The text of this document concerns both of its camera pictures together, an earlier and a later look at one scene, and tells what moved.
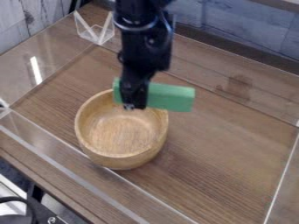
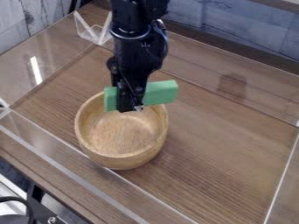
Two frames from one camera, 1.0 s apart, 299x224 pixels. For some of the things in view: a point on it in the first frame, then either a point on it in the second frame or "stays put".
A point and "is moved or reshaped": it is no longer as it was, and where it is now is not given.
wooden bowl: x=117 y=138 stays put
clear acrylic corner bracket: x=94 y=34 stays put
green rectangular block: x=164 y=96 is moved or reshaped
